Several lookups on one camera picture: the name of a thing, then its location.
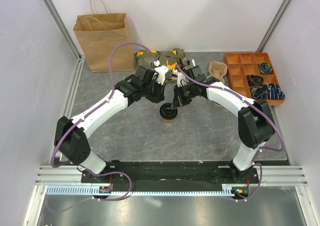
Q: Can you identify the aluminium frame rail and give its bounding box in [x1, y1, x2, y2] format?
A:
[257, 165, 309, 186]

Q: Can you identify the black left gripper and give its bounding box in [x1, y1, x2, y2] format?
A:
[142, 77, 167, 104]

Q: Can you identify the camouflage folded cloth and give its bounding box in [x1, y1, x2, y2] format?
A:
[135, 49, 190, 83]

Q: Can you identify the green blue rolled sock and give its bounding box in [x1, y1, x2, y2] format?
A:
[258, 62, 273, 75]

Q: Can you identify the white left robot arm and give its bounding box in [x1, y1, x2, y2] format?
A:
[53, 66, 170, 182]

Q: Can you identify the cardboard cup carrier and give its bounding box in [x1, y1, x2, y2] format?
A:
[207, 61, 228, 84]

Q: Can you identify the grey patterned rolled sock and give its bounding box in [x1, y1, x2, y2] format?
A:
[250, 85, 270, 100]

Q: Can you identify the blue striped rolled sock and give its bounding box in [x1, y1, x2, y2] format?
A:
[267, 83, 286, 100]

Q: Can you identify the white slotted cable duct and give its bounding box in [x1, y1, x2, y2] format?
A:
[46, 181, 235, 196]

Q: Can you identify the black plastic cup lid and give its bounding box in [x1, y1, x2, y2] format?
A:
[159, 103, 178, 120]

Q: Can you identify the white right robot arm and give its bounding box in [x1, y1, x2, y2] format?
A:
[171, 66, 276, 183]

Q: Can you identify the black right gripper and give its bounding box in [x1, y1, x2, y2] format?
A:
[171, 84, 196, 110]

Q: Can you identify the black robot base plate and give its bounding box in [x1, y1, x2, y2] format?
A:
[81, 161, 259, 190]

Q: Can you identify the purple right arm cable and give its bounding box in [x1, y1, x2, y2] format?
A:
[174, 64, 285, 202]

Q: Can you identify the orange compartment tray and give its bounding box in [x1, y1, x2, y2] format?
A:
[224, 52, 285, 106]

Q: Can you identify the dark brown rolled sock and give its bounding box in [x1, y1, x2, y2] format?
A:
[246, 75, 264, 87]

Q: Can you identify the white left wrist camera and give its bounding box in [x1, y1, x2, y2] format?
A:
[154, 65, 170, 85]

